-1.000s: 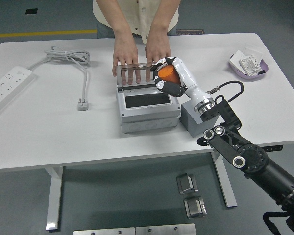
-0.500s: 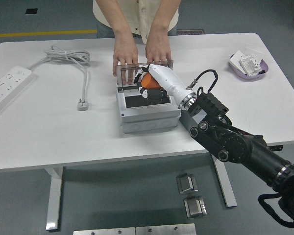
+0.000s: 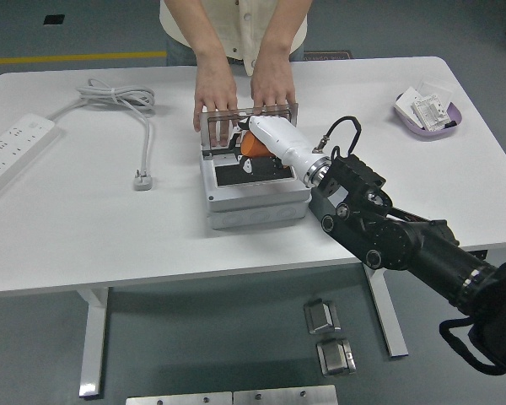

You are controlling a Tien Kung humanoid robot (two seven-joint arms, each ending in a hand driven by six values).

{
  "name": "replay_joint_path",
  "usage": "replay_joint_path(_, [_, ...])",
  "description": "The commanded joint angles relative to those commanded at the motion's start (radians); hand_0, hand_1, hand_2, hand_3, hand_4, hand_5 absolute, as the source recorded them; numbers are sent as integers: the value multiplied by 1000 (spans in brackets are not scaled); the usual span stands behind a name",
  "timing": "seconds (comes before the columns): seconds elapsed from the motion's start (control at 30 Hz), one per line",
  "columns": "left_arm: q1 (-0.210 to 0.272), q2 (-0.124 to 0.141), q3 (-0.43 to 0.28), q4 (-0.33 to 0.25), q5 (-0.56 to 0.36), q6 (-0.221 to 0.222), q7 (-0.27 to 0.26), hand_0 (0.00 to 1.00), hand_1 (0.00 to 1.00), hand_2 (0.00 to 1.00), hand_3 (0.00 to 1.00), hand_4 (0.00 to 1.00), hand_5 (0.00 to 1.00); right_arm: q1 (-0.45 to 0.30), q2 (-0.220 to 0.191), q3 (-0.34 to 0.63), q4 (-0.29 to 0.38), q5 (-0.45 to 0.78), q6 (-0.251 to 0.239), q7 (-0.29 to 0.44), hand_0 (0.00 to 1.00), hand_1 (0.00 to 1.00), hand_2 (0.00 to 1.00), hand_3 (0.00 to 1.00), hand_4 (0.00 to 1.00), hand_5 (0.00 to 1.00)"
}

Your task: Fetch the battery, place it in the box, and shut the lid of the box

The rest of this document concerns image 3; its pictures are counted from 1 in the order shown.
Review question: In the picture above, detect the metal floor socket box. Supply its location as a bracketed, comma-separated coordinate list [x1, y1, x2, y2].
[315, 337, 358, 377]
[303, 297, 342, 337]

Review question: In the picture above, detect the grey plastic enclosure box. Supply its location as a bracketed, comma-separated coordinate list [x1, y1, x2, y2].
[198, 145, 313, 231]

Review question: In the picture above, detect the plain white socket panel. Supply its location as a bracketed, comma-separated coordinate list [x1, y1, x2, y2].
[395, 86, 423, 126]

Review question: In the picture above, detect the clear plastic bag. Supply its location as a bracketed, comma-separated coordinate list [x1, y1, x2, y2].
[417, 74, 455, 102]

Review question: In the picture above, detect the yellow floor tape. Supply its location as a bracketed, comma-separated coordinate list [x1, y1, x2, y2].
[0, 51, 168, 67]

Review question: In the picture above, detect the dark floor sign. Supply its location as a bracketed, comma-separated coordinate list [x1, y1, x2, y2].
[302, 50, 354, 62]

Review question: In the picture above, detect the white table leg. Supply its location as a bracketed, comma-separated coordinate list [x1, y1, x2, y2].
[76, 286, 110, 400]
[361, 263, 409, 359]

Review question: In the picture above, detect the white power strip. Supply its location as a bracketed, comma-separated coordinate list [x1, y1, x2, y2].
[0, 112, 56, 201]

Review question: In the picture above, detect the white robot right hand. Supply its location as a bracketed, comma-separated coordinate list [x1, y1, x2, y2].
[229, 115, 326, 181]

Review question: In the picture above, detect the steel floor plate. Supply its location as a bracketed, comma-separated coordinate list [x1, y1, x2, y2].
[125, 391, 233, 405]
[233, 384, 338, 405]

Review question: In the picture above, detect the purple plastic tray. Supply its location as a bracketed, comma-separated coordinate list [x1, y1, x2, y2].
[394, 93, 465, 141]

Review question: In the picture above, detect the person's right hand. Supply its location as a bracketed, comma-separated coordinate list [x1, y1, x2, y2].
[192, 58, 240, 147]

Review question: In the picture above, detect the person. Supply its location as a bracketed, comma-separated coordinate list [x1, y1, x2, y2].
[159, 0, 309, 78]

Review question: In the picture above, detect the person's left hand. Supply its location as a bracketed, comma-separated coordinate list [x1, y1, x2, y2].
[250, 54, 297, 117]

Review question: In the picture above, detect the transparent hinged box lid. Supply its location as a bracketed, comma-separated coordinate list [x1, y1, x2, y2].
[198, 102, 299, 149]

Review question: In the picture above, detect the orange cylindrical battery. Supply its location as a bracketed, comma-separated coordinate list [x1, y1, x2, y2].
[240, 131, 273, 159]

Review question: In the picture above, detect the white power cord with plug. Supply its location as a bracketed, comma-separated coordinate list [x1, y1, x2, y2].
[46, 76, 157, 192]

